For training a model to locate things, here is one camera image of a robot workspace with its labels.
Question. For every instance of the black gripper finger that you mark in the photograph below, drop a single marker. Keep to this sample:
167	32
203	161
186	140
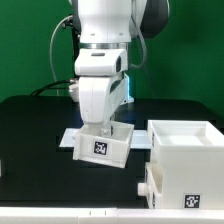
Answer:
106	130

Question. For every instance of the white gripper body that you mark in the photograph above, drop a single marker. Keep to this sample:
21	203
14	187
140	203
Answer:
99	98

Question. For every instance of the white drawer without knob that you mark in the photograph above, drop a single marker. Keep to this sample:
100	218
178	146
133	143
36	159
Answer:
91	146

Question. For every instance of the white drawer cabinet box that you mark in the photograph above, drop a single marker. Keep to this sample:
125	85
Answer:
192	156

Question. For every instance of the white drawer with knob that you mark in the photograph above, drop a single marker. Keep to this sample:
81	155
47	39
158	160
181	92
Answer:
151	187

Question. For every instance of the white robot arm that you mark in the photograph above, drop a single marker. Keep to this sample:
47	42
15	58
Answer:
106	28

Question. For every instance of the fiducial marker sheet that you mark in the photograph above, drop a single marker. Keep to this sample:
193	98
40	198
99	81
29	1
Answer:
140	139

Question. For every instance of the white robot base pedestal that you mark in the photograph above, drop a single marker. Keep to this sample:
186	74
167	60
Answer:
128	97

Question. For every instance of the black camera stand pole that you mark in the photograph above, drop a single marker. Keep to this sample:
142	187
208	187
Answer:
74	82

